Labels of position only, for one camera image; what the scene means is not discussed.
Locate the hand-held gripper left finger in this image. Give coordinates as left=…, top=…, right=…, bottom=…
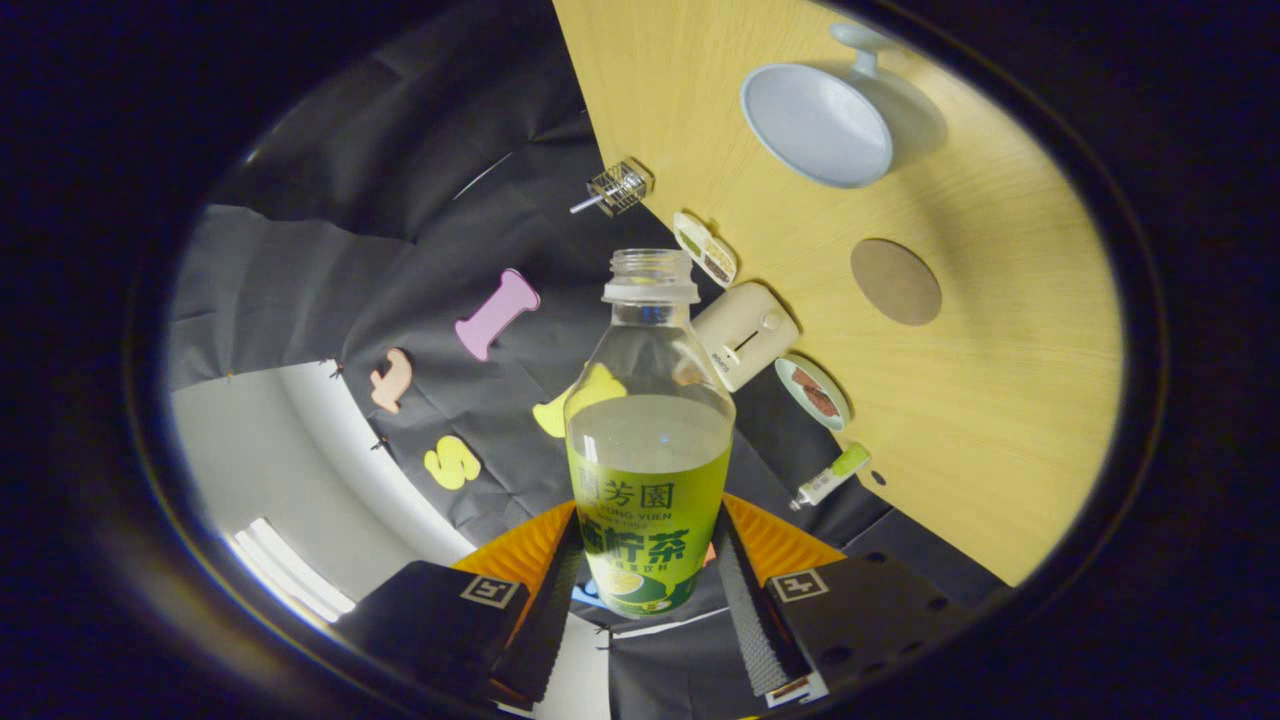
left=335, top=500, right=586, bottom=713

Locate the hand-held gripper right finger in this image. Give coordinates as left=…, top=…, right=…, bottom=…
left=712, top=493, right=976, bottom=709

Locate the green label juice bottle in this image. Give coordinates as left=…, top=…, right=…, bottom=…
left=563, top=248, right=738, bottom=619

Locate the round brown coaster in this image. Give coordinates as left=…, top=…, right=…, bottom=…
left=850, top=238, right=943, bottom=327

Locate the white cup with handle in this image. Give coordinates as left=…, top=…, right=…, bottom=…
left=740, top=22, right=949, bottom=190

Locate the small capped white green bottle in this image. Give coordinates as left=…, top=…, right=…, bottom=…
left=789, top=442, right=872, bottom=512

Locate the pale green plate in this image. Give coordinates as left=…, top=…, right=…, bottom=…
left=774, top=355, right=852, bottom=432

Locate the ceiling light panel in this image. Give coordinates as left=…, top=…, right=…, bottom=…
left=232, top=517, right=357, bottom=624

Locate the white toaster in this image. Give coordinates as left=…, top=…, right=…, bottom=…
left=691, top=281, right=801, bottom=393

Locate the light wooden table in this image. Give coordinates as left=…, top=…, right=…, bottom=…
left=552, top=0, right=1126, bottom=588

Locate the white divided snack tray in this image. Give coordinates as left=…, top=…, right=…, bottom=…
left=672, top=211, right=739, bottom=289

